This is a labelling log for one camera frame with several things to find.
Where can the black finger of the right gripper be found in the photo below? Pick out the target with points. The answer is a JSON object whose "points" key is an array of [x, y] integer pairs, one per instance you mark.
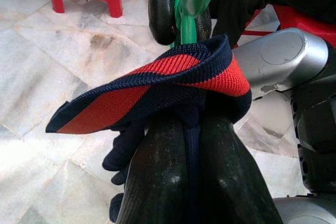
{"points": [[203, 27], [161, 6]]}

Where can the navy polo shirt red-striped collar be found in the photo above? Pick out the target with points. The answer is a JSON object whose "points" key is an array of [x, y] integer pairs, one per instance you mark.
{"points": [[157, 77]]}

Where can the robot leg with black foot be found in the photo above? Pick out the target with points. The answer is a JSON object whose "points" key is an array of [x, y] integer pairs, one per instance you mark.
{"points": [[283, 51]]}

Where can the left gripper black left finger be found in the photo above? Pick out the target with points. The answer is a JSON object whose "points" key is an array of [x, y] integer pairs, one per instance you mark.
{"points": [[157, 176]]}

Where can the green plastic hanger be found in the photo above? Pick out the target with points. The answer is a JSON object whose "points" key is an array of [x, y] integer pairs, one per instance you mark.
{"points": [[187, 24]]}

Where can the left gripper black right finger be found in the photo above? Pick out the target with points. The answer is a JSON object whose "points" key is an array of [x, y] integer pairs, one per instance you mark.
{"points": [[231, 182]]}

